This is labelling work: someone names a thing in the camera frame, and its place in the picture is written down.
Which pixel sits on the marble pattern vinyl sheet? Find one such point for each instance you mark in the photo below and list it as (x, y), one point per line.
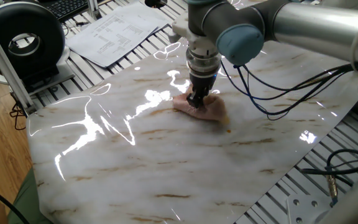
(166, 168)

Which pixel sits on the black round knob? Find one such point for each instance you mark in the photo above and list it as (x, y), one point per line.
(155, 3)

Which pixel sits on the black computer keyboard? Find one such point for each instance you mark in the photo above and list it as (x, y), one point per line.
(67, 7)

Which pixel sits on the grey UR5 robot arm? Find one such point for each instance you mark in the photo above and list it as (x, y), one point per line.
(315, 28)

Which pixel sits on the pink fluffy cloth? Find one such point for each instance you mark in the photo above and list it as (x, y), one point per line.
(213, 110)

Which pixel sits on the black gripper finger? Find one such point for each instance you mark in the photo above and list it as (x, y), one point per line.
(194, 98)
(205, 95)

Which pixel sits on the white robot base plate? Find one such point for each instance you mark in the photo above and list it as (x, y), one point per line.
(306, 208)

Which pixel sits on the printed white paper sheet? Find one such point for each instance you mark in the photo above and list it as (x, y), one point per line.
(110, 40)
(145, 15)

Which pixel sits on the small upright metal stand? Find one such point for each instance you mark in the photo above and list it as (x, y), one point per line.
(94, 11)

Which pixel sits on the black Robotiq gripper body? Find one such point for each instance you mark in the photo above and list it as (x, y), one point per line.
(202, 82)

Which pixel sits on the slanted aluminium frame post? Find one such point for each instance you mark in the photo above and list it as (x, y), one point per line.
(5, 65)

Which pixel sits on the green trousers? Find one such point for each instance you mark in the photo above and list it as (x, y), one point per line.
(30, 202)

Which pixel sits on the grey flat base plate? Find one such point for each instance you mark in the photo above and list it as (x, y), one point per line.
(51, 77)

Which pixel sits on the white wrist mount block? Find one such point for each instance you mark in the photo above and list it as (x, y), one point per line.
(197, 40)

